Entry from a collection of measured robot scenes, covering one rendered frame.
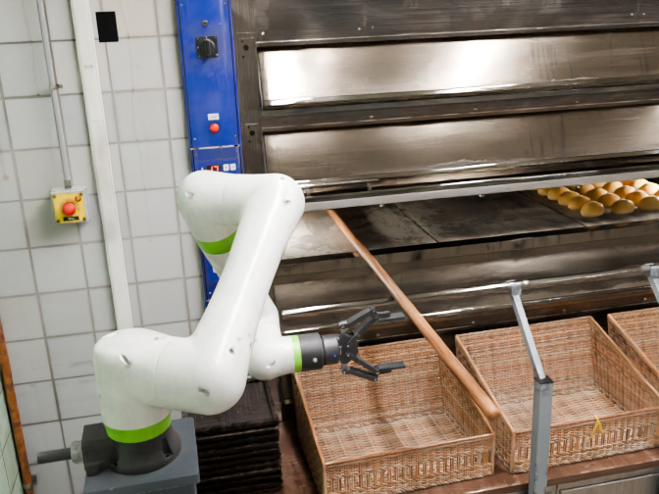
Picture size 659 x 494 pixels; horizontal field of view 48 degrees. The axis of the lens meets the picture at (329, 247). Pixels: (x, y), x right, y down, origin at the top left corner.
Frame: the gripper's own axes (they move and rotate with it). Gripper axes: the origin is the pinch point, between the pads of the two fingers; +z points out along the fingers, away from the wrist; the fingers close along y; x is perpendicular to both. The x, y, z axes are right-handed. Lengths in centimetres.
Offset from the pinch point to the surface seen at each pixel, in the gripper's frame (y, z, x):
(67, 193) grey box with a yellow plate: -32, -84, -60
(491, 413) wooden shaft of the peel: -0.6, 7.7, 39.5
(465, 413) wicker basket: 50, 35, -41
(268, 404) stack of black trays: 36, -31, -40
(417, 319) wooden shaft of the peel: -1.7, 7.3, -8.0
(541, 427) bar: 38, 46, -9
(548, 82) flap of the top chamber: -55, 71, -64
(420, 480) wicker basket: 60, 13, -22
